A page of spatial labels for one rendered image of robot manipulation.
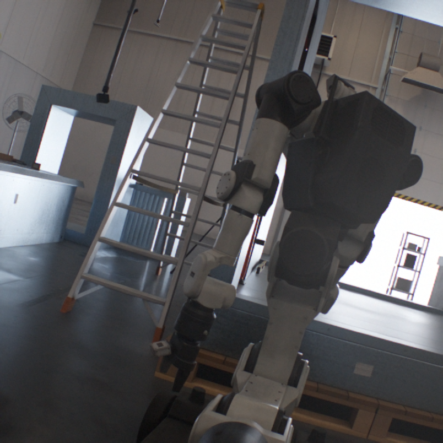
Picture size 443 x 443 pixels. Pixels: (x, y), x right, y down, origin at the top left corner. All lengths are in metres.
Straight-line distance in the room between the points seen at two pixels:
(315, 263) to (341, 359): 1.05
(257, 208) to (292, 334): 0.38
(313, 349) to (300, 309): 0.75
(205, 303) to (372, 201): 0.49
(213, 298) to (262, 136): 0.41
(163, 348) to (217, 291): 0.19
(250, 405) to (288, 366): 0.31
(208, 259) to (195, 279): 0.06
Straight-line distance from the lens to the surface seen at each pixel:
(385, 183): 1.29
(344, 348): 2.11
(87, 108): 5.46
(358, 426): 2.16
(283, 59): 2.15
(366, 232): 1.49
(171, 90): 3.23
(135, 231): 5.93
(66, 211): 5.06
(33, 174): 4.05
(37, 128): 5.68
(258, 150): 1.21
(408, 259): 11.25
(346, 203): 1.22
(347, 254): 1.51
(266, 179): 1.20
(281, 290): 1.39
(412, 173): 1.49
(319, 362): 2.11
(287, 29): 2.20
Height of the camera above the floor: 0.75
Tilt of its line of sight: 1 degrees down
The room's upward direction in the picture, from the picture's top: 16 degrees clockwise
